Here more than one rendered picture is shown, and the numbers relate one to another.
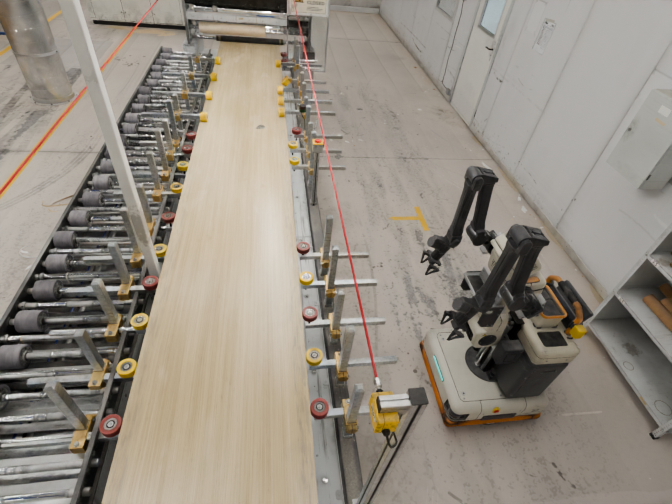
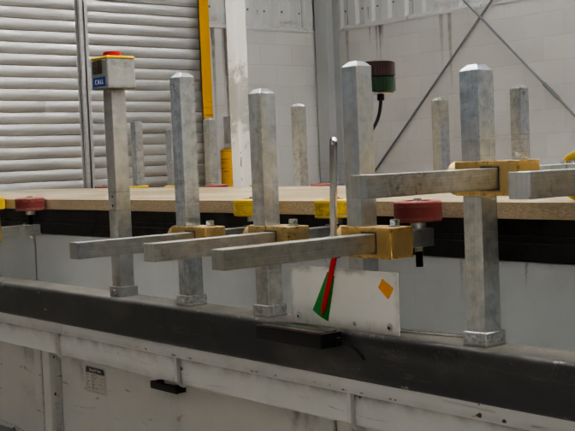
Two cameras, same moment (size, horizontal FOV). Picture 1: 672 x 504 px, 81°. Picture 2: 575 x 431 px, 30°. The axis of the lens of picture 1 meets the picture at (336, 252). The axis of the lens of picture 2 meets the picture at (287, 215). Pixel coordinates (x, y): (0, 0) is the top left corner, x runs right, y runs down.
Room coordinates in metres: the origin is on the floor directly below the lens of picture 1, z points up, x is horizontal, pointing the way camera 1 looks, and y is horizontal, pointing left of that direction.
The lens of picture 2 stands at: (4.70, -0.53, 0.98)
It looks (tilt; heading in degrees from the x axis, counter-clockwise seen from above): 3 degrees down; 153
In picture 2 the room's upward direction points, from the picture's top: 2 degrees counter-clockwise
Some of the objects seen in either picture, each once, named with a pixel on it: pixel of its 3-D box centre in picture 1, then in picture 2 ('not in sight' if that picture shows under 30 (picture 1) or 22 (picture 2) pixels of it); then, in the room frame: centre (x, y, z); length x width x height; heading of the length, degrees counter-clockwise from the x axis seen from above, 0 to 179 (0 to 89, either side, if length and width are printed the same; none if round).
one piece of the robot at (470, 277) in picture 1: (483, 294); not in sight; (1.45, -0.81, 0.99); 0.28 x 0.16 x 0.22; 12
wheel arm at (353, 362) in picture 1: (353, 362); not in sight; (1.05, -0.16, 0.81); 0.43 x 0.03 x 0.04; 103
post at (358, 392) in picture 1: (352, 414); not in sight; (0.76, -0.16, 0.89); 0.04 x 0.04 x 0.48; 13
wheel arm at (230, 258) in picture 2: (318, 136); (330, 248); (3.26, 0.29, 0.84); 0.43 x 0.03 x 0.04; 103
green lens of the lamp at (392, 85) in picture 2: not in sight; (377, 85); (3.19, 0.43, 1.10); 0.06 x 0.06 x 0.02
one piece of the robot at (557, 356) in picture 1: (517, 335); not in sight; (1.53, -1.18, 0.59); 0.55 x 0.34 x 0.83; 12
